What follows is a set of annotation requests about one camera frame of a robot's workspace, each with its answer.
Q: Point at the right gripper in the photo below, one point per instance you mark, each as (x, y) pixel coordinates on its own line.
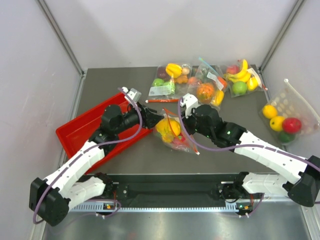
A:
(186, 121)

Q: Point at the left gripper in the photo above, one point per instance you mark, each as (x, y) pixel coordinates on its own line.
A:
(149, 117)

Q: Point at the zip bag with bananas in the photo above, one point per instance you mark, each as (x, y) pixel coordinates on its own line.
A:
(192, 148)

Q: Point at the yellow fake banana bunch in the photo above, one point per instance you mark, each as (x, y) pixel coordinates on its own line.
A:
(168, 128)

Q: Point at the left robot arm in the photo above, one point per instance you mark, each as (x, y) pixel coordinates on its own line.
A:
(53, 197)

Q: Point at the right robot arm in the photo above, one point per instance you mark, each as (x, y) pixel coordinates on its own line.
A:
(295, 177)

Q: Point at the red fake dragon fruit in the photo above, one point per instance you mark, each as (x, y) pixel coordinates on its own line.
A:
(179, 143)

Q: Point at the zip bag with green fruit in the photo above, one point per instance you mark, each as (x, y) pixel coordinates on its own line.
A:
(170, 83)

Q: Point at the zip bag with orange fruit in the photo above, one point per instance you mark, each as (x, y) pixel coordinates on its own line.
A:
(208, 84)

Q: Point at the zip bag with banana apple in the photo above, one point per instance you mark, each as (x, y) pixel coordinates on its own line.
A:
(242, 79)

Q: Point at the zip bag with lemons tomato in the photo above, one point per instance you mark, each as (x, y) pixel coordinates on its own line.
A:
(288, 116)

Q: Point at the red plastic tray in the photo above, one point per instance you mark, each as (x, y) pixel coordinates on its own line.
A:
(76, 132)

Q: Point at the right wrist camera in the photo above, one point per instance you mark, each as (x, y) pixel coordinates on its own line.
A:
(189, 101)

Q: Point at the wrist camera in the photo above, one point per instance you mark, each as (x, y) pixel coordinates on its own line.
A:
(189, 101)
(132, 95)

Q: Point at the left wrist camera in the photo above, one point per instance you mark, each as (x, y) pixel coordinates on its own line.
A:
(132, 95)

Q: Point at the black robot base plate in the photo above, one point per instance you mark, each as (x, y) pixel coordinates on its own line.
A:
(163, 187)

